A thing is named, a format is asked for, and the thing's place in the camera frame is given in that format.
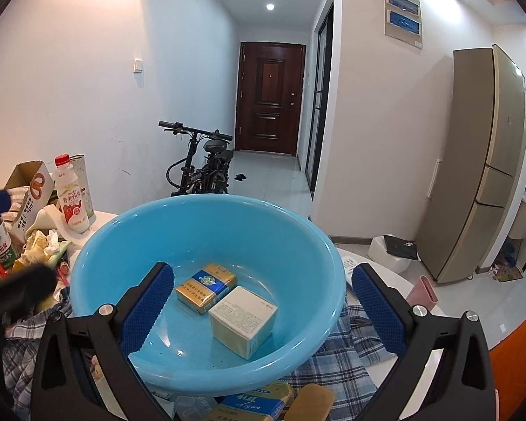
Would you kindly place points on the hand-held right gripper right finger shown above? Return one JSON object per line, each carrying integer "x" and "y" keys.
{"x": 379, "y": 311}

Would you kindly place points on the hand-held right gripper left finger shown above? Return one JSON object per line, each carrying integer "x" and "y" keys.
{"x": 147, "y": 311}

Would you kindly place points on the light blue plastic basin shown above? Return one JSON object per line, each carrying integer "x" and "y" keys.
{"x": 245, "y": 228}

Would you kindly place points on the pretzel print cardboard box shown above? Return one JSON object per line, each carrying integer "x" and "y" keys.
{"x": 35, "y": 184}

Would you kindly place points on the crumpled tissue pile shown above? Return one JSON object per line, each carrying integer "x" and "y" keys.
{"x": 39, "y": 245}

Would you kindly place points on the pink plastic holder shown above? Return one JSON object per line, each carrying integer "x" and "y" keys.
{"x": 423, "y": 291}

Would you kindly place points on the printed paper sheet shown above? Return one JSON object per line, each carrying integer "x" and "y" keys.
{"x": 350, "y": 267}

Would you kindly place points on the white foam box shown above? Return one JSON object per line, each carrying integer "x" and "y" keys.
{"x": 379, "y": 249}

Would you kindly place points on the blue and gold cigarette pack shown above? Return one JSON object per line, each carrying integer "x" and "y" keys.
{"x": 206, "y": 287}

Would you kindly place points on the black bag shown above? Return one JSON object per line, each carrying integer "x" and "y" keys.
{"x": 399, "y": 248}

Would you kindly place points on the blue plaid cloth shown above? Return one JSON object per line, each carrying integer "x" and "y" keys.
{"x": 333, "y": 359}

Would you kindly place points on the red-capped milk drink bottle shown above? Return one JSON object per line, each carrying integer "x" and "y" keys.
{"x": 72, "y": 201}

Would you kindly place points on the metal can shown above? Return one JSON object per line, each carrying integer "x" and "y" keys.
{"x": 87, "y": 175}

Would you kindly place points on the white and cream box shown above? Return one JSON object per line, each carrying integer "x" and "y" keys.
{"x": 245, "y": 311}

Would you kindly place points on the tan rounded block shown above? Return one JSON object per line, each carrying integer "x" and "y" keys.
{"x": 309, "y": 403}

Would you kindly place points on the brown doormat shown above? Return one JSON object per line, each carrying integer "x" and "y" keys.
{"x": 508, "y": 274}

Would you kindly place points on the yellow and blue packet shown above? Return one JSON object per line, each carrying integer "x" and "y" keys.
{"x": 254, "y": 403}

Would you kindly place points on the orange furniture panel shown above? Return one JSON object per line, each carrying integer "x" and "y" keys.
{"x": 517, "y": 351}

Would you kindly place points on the black folding bicycle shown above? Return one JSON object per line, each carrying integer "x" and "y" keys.
{"x": 206, "y": 175}

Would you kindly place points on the small black floor item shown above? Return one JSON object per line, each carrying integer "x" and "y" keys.
{"x": 239, "y": 176}

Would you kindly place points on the beige refrigerator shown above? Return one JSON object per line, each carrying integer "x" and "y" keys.
{"x": 464, "y": 162}

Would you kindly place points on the black framed glass door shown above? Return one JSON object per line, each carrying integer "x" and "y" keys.
{"x": 320, "y": 96}

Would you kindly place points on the dark red entrance door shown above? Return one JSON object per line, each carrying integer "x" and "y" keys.
{"x": 267, "y": 96}

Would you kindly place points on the white light switch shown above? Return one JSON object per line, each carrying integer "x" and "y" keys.
{"x": 137, "y": 65}

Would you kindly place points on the wall panel with blue pictures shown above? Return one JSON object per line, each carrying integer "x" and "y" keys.
{"x": 403, "y": 17}

